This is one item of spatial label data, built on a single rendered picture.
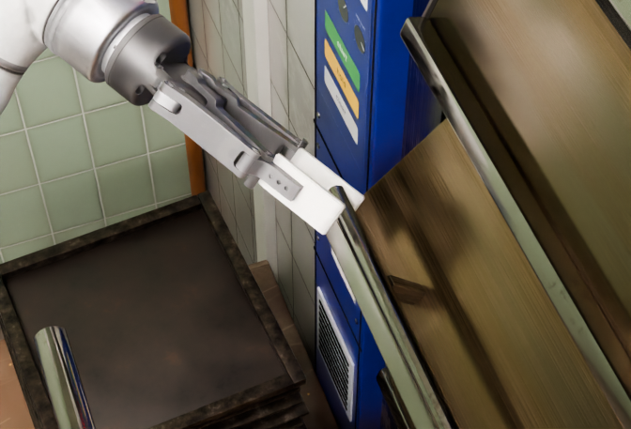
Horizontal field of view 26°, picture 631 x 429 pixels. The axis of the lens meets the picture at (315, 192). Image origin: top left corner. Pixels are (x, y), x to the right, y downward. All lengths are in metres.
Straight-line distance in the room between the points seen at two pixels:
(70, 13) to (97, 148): 1.30
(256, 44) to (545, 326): 0.77
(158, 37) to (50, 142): 1.27
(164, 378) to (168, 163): 1.05
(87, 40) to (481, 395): 0.43
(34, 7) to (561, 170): 0.48
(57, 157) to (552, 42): 1.60
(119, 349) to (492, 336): 0.58
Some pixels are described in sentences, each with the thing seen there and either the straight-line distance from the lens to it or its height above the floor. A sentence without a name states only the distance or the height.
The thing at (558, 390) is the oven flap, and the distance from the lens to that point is 1.04.
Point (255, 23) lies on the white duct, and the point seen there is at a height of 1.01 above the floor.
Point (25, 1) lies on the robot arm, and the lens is 1.17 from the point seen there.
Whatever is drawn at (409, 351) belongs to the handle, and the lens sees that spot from 1.05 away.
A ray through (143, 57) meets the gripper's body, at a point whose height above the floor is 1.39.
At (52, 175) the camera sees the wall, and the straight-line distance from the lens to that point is 2.46.
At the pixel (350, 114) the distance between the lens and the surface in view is 1.31.
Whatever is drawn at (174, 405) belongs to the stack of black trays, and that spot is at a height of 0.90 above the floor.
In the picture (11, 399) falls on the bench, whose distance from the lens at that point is 1.91.
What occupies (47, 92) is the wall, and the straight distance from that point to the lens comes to 2.31.
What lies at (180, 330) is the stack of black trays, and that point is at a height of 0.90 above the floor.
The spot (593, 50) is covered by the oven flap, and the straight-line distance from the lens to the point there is 0.89.
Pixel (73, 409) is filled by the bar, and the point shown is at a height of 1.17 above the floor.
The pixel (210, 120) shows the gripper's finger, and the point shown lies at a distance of 1.08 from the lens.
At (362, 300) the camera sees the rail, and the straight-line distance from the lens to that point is 1.14.
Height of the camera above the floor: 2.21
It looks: 52 degrees down
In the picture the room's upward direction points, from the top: straight up
